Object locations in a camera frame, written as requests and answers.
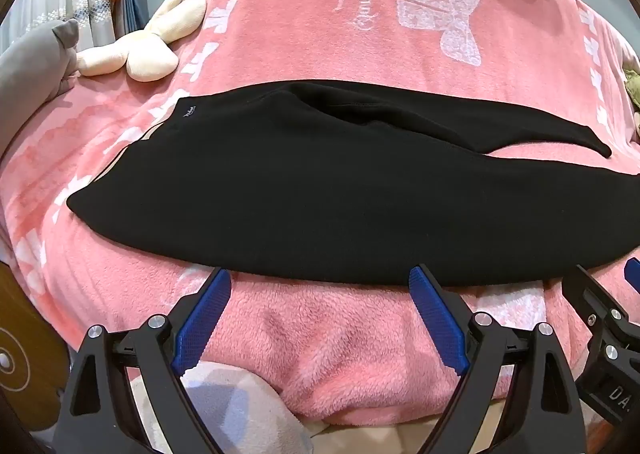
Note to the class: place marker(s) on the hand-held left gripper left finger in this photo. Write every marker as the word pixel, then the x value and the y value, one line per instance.
pixel 207 304

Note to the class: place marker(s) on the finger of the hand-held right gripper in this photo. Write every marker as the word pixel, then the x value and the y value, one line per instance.
pixel 633 273
pixel 580 289

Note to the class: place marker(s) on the black pants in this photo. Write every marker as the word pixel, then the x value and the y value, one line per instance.
pixel 300 184

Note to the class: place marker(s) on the cardboard box with drawn face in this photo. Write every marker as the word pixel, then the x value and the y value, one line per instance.
pixel 360 439

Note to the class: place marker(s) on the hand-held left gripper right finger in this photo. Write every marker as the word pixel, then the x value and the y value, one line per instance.
pixel 430 309

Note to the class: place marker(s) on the cream flower plush toy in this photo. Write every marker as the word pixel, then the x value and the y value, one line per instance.
pixel 145 49

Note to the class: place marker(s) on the grey plush pillow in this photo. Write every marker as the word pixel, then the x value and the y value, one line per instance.
pixel 25 69

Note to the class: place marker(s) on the pink printed fleece blanket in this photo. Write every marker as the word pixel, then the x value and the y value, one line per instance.
pixel 325 34

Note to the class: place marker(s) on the round wooden stool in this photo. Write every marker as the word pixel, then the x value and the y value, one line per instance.
pixel 25 314

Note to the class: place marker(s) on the green plush toy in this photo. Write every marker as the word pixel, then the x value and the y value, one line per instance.
pixel 632 84

